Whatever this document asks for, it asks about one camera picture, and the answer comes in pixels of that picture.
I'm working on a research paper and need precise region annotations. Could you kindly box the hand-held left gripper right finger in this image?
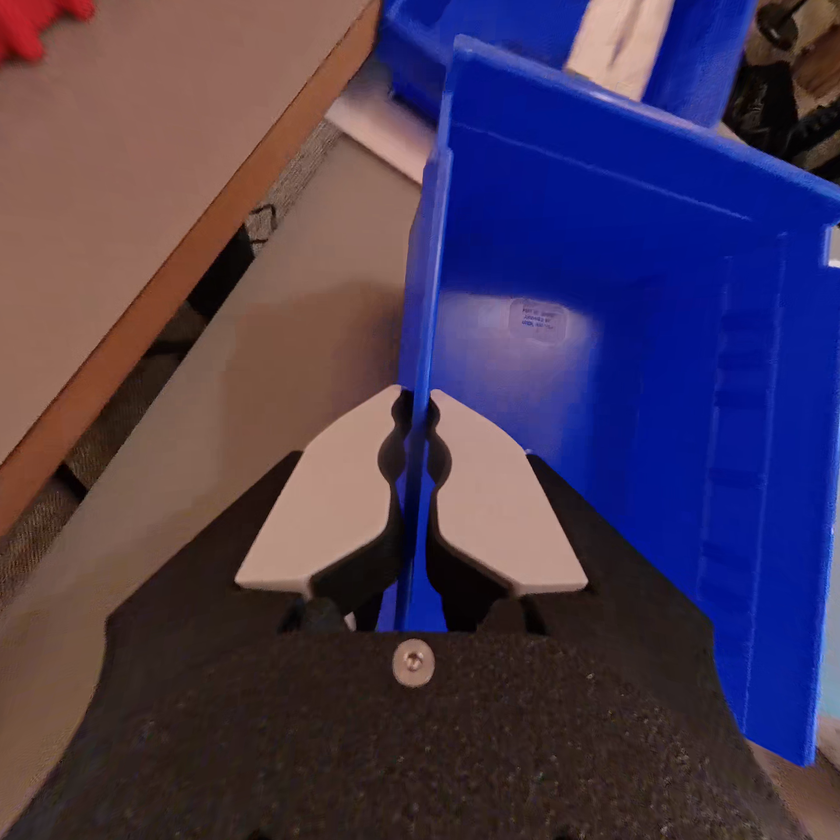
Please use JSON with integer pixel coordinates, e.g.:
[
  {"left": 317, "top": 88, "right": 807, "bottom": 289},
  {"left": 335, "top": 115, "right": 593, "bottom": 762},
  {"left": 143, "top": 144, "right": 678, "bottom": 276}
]
[{"left": 424, "top": 389, "right": 590, "bottom": 623}]

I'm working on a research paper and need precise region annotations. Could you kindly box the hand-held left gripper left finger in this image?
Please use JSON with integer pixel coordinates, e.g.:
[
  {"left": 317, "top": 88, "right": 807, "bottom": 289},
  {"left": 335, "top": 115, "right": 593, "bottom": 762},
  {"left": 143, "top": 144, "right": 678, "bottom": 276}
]
[{"left": 235, "top": 386, "right": 416, "bottom": 620}]

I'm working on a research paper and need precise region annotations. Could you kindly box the blue plastic bin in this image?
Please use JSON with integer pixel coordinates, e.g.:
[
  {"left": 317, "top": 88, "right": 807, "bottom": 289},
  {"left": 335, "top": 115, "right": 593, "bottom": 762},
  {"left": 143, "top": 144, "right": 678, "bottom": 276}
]
[
  {"left": 377, "top": 0, "right": 761, "bottom": 131},
  {"left": 378, "top": 36, "right": 840, "bottom": 770}
]

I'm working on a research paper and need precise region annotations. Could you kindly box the neighbouring wooden desk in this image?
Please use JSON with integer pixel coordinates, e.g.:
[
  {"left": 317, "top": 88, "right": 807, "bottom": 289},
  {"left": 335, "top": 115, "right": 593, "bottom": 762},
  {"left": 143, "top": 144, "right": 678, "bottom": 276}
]
[{"left": 0, "top": 0, "right": 383, "bottom": 540}]

